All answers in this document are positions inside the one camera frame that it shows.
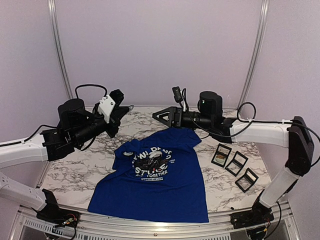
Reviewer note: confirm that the right aluminium corner post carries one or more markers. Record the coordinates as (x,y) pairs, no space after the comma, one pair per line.
(260,33)

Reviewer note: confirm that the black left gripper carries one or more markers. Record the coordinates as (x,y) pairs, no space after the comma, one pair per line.
(119,112)

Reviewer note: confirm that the green round brooch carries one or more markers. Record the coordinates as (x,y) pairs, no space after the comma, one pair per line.
(220,158)

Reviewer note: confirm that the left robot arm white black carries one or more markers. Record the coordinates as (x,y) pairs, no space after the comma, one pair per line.
(76,126)

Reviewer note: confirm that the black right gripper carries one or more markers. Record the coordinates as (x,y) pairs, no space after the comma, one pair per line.
(176,113)

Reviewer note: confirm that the black display box left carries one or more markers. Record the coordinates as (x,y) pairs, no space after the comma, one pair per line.
(222,150)

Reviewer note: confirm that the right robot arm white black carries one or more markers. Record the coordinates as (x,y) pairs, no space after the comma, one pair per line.
(291,134)

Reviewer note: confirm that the blue panda print t-shirt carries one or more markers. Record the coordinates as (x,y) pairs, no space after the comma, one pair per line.
(161,182)

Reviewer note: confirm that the aluminium corner post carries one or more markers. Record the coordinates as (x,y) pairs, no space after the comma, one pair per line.
(59,49)
(260,33)

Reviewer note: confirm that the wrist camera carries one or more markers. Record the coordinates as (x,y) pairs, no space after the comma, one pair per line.
(179,97)
(110,102)

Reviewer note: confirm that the black display box middle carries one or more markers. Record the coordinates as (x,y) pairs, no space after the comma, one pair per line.
(237,163)

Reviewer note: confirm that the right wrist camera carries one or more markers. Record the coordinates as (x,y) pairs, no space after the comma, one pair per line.
(179,97)

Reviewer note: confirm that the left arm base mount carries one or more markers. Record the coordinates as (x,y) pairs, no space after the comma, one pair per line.
(61,217)

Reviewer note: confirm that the left aluminium corner post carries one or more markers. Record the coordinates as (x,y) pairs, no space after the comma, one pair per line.
(59,49)

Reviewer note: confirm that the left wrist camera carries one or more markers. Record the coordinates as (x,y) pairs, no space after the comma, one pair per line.
(110,102)

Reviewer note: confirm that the black display box right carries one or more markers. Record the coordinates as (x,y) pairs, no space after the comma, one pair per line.
(247,180)

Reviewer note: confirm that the black display box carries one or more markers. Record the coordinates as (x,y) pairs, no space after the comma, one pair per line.
(247,180)
(222,150)
(237,163)

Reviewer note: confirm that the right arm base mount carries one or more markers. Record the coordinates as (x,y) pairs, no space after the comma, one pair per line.
(249,218)

